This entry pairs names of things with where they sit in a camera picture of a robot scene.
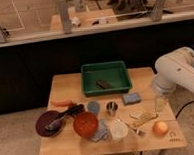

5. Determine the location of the grey-blue cloth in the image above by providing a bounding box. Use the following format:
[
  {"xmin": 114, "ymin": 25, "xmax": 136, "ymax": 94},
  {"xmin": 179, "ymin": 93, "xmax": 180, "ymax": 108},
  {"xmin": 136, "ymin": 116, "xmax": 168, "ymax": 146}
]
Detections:
[{"xmin": 91, "ymin": 120, "xmax": 108, "ymax": 142}]

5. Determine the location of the blue sponge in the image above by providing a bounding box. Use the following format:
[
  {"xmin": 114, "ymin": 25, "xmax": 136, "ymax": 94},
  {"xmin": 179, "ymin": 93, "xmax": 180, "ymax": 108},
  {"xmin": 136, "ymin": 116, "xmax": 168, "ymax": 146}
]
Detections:
[{"xmin": 122, "ymin": 92, "xmax": 141, "ymax": 105}]

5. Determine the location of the wooden table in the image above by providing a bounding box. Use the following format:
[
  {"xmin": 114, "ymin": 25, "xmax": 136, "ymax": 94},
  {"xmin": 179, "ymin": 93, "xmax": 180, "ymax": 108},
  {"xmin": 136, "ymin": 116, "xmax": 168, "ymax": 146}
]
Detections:
[{"xmin": 39, "ymin": 67, "xmax": 186, "ymax": 155}]

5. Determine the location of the dark object in tray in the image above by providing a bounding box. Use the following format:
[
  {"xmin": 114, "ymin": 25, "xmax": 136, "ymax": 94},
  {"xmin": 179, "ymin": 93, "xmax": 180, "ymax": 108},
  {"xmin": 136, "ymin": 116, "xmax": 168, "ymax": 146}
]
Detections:
[{"xmin": 96, "ymin": 80, "xmax": 111, "ymax": 90}]

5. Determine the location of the orange carrot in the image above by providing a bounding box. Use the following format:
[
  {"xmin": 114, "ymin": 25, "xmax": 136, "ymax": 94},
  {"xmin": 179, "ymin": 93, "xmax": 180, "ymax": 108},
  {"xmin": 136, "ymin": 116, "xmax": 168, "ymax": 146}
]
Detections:
[{"xmin": 51, "ymin": 100, "xmax": 72, "ymax": 107}]

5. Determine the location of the black handled spoon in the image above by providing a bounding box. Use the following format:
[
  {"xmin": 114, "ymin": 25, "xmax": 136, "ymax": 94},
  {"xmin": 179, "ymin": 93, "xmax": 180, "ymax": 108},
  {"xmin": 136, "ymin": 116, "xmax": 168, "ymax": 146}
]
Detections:
[{"xmin": 45, "ymin": 104, "xmax": 85, "ymax": 131}]

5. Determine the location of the green plastic tray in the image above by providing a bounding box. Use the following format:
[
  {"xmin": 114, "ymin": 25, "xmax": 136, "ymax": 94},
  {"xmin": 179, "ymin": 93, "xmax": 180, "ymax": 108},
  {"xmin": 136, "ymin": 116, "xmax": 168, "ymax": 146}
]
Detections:
[{"xmin": 81, "ymin": 60, "xmax": 132, "ymax": 97}]

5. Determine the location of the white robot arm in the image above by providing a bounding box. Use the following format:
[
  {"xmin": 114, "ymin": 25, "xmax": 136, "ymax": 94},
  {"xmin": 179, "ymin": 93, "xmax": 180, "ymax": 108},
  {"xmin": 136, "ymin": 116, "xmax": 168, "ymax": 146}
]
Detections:
[{"xmin": 151, "ymin": 47, "xmax": 194, "ymax": 100}]

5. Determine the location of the white plastic cup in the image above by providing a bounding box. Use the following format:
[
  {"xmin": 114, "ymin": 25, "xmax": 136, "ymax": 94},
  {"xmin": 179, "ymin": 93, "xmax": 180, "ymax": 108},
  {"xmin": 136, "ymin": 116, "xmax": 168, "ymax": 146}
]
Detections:
[{"xmin": 110, "ymin": 120, "xmax": 128, "ymax": 141}]

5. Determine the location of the wooden fork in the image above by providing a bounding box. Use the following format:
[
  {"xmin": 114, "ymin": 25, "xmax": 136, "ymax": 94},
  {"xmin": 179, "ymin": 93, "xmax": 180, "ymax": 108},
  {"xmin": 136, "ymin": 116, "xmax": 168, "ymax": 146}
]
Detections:
[{"xmin": 130, "ymin": 112, "xmax": 158, "ymax": 127}]

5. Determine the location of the black cable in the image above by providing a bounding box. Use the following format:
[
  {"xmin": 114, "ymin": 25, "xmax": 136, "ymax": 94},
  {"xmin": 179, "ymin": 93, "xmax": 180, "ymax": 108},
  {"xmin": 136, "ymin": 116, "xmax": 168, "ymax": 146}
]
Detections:
[{"xmin": 173, "ymin": 100, "xmax": 194, "ymax": 120}]

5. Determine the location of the red bowl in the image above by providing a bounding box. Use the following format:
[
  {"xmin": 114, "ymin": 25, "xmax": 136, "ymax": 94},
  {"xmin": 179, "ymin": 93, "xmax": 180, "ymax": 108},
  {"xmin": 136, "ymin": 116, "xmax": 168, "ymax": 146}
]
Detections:
[{"xmin": 73, "ymin": 112, "xmax": 99, "ymax": 138}]

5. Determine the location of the orange fruit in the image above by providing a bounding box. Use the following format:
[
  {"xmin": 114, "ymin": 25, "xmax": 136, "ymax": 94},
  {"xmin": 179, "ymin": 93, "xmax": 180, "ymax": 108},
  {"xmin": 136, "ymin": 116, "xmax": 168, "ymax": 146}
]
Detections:
[{"xmin": 153, "ymin": 121, "xmax": 168, "ymax": 136}]

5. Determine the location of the blue round lid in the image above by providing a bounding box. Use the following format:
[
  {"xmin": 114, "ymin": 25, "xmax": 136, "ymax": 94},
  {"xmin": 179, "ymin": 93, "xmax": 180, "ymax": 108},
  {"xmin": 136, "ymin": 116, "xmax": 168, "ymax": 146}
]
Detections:
[{"xmin": 87, "ymin": 101, "xmax": 100, "ymax": 115}]

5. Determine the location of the metal cup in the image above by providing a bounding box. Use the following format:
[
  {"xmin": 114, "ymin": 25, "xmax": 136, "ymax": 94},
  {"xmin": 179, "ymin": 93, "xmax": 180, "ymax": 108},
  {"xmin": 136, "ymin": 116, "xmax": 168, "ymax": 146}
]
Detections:
[{"xmin": 106, "ymin": 102, "xmax": 118, "ymax": 117}]

